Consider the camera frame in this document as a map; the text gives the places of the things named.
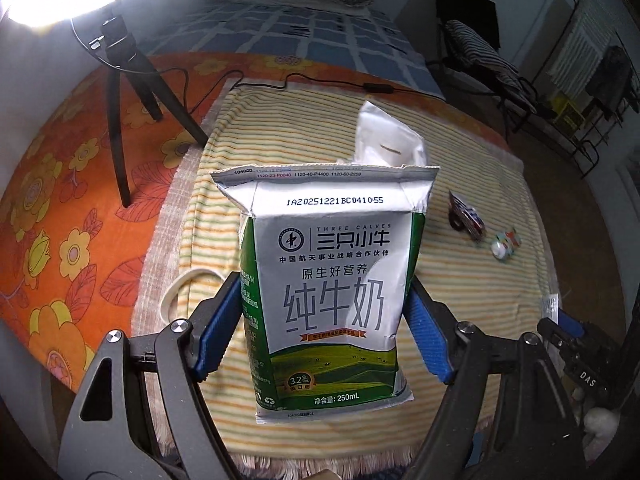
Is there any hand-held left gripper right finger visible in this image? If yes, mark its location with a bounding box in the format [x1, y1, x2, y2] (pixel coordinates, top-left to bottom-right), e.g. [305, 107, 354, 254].
[405, 277, 586, 480]

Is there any blue checked bed sheet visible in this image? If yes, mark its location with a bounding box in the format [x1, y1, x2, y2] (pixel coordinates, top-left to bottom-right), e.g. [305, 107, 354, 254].
[137, 0, 448, 101]

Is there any crushed wrapper with black ring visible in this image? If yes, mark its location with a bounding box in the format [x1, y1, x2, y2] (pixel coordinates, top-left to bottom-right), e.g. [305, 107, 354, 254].
[447, 190, 487, 242]

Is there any black light cable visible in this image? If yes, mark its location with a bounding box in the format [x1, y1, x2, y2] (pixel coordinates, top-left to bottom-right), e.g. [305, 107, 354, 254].
[70, 15, 428, 126]

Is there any dark hanging garment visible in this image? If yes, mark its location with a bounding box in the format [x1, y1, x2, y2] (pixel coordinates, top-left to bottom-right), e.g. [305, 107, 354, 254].
[590, 45, 632, 116]

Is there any striped yellow blanket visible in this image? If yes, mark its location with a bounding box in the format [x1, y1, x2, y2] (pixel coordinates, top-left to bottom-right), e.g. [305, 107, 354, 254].
[155, 85, 556, 441]

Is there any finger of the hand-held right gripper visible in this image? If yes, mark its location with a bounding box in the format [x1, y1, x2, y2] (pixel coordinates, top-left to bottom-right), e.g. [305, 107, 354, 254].
[537, 307, 588, 361]

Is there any bed with orange sheet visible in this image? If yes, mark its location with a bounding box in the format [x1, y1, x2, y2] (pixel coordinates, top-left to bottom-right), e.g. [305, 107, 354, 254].
[0, 52, 251, 411]

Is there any grey fringed mat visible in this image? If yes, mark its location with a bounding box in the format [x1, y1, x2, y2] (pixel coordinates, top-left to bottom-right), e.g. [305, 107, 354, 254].
[132, 77, 566, 466]

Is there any black folding chair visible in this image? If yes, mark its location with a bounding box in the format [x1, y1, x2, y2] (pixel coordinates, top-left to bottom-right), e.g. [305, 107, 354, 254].
[432, 0, 551, 126]

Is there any white cord loop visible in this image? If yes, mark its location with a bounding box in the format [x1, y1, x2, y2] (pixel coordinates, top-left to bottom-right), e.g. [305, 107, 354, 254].
[160, 269, 226, 323]

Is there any green and white milk carton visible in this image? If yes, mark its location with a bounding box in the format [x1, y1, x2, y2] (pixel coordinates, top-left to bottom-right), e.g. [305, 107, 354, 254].
[209, 162, 441, 425]

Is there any striped cloth on chair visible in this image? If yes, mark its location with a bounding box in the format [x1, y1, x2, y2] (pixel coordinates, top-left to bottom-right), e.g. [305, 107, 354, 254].
[445, 19, 538, 111]

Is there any white foil pouch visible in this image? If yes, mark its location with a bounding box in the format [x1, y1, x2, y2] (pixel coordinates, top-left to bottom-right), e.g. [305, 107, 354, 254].
[350, 100, 432, 167]

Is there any small white bottle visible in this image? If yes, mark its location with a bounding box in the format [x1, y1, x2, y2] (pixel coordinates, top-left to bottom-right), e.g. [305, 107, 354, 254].
[490, 229, 522, 262]

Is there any yellow box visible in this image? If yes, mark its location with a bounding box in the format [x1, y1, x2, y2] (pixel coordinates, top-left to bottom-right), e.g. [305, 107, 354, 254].
[552, 92, 586, 128]

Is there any person's right hand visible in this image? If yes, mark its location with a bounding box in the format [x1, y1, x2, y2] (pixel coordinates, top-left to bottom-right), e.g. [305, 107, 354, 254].
[572, 390, 623, 443]

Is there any black tripod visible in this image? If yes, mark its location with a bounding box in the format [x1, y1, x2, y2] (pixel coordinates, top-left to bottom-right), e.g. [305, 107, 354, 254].
[87, 15, 208, 208]

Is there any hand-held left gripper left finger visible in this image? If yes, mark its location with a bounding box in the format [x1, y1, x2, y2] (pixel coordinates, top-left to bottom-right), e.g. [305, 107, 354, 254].
[57, 272, 246, 480]

